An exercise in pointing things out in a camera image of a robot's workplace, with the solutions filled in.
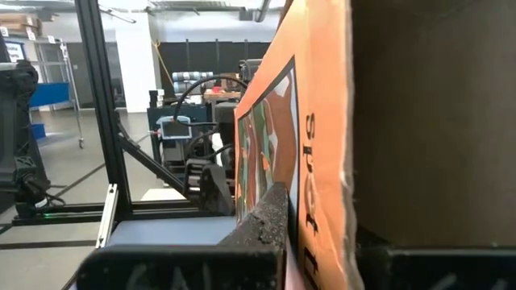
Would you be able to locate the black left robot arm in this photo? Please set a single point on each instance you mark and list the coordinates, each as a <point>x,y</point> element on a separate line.
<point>213,189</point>

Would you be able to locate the metal shelf rack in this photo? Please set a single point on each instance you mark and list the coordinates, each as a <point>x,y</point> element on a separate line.
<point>68,80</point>

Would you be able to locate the black aluminium table frame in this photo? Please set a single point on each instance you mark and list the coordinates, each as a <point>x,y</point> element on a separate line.
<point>101,100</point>

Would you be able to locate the white-framed tablet screen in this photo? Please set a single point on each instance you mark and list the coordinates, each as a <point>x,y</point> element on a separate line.
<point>175,129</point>

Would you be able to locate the blue panel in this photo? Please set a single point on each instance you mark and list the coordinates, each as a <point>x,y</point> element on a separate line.
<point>50,94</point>

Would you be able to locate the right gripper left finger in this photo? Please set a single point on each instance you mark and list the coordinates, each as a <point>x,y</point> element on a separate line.
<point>266,221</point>

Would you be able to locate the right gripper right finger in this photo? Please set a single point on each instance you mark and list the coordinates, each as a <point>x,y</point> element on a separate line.
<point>373,262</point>

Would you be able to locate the black equipment column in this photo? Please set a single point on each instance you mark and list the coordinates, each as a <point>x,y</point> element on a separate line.
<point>16,141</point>

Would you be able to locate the orange cereal box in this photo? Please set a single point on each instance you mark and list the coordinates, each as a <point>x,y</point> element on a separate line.
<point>322,80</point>

